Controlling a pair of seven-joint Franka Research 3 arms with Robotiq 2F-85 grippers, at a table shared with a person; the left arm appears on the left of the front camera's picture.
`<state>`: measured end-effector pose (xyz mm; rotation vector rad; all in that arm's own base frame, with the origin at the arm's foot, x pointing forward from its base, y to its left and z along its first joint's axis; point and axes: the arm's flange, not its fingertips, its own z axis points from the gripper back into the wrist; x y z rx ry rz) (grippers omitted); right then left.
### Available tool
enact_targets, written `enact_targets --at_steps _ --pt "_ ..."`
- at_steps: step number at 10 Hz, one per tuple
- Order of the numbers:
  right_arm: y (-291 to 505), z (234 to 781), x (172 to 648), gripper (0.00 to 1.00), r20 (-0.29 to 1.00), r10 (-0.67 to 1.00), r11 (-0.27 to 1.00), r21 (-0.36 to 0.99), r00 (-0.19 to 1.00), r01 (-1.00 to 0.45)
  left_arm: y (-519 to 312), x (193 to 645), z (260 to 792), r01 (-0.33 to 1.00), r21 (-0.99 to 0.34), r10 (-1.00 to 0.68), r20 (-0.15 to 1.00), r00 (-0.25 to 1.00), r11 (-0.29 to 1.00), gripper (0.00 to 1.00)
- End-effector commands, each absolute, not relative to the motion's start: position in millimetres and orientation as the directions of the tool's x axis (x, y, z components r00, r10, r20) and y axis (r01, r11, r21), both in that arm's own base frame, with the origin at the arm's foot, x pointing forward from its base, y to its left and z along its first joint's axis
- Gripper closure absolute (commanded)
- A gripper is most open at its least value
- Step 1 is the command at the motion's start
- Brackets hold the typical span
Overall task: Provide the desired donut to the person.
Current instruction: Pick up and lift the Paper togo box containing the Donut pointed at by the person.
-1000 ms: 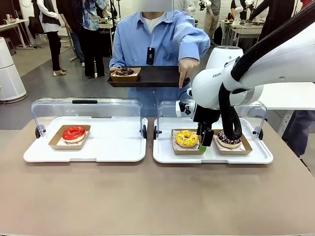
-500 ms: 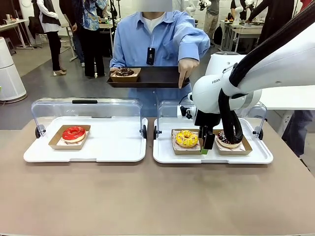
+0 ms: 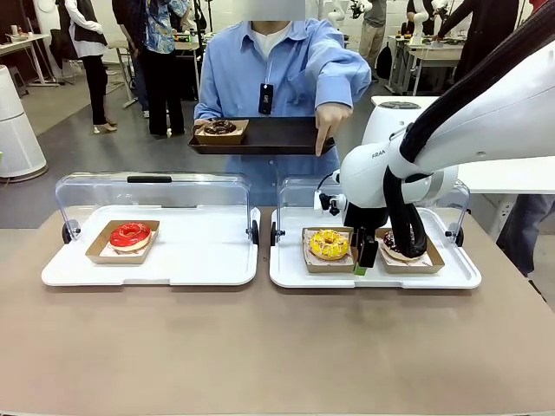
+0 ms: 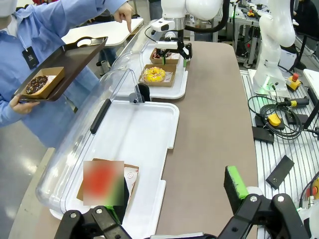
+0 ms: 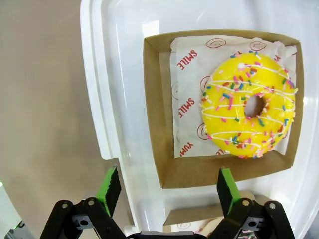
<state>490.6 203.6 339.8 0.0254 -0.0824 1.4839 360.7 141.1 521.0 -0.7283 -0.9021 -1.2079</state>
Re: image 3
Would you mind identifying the person's left forearm blue sleeve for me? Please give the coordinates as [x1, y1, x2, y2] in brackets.
[303, 51, 373, 114]

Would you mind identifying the bystander in black outfit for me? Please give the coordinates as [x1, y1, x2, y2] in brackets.
[437, 0, 537, 88]

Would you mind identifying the bystander in dark clothes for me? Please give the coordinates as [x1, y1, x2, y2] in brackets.
[112, 0, 151, 118]

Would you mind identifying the black cable sleeve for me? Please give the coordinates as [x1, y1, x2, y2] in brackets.
[382, 2, 555, 261]

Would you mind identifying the brown cardboard donut box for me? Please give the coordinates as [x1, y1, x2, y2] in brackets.
[85, 219, 160, 265]
[302, 226, 361, 274]
[193, 119, 251, 146]
[375, 227, 447, 275]

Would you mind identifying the white office table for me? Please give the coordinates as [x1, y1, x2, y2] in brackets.
[371, 94, 555, 237]

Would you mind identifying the yellow glazed donut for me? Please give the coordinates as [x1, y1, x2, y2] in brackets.
[308, 228, 350, 261]

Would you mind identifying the dark purple sprinkled donut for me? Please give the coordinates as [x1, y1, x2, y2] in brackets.
[379, 230, 428, 263]

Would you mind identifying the black backpack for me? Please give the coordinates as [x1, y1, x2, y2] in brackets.
[375, 42, 394, 81]

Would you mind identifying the white air purifier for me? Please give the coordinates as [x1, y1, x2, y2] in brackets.
[0, 64, 48, 179]

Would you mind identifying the person's right forearm blue sleeve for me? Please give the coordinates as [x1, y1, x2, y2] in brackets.
[193, 81, 226, 125]

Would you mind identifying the bystander in patterned blue shirt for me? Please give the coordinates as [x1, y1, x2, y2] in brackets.
[145, 0, 187, 138]

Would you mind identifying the black serving tray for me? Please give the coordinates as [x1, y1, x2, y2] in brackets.
[186, 115, 337, 156]

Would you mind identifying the bystander in black vest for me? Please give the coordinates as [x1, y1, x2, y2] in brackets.
[64, 0, 118, 135]

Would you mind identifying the bystander in red and grey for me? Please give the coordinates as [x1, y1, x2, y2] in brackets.
[496, 0, 555, 278]

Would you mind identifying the chocolate sprinkled donut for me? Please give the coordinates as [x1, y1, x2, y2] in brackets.
[203, 120, 238, 135]

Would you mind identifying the person in blue shirt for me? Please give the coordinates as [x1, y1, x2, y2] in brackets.
[193, 8, 373, 207]

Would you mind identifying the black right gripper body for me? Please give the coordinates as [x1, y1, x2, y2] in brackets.
[344, 203, 389, 242]

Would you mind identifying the person's left hand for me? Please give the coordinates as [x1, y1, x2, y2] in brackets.
[312, 102, 353, 158]

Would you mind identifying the white display tray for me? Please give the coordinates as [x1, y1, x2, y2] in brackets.
[268, 206, 483, 289]
[41, 205, 260, 287]

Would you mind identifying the background white desk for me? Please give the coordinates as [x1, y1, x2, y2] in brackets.
[0, 33, 57, 88]

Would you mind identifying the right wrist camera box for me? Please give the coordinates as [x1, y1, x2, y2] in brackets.
[318, 190, 348, 217]

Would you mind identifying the red glazed donut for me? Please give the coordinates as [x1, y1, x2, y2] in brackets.
[108, 222, 153, 253]

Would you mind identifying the printed white paper liner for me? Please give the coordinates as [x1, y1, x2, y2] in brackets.
[106, 233, 156, 257]
[303, 228, 353, 266]
[379, 237, 434, 268]

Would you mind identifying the clear plastic tray lid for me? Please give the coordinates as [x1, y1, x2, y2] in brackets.
[55, 172, 260, 246]
[271, 174, 472, 248]

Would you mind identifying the black name tag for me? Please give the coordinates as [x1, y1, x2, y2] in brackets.
[258, 81, 274, 114]

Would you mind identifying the background work desk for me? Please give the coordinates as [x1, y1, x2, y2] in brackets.
[387, 34, 465, 96]

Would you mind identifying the bystander in grey clothes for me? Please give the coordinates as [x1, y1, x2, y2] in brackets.
[359, 0, 389, 81]

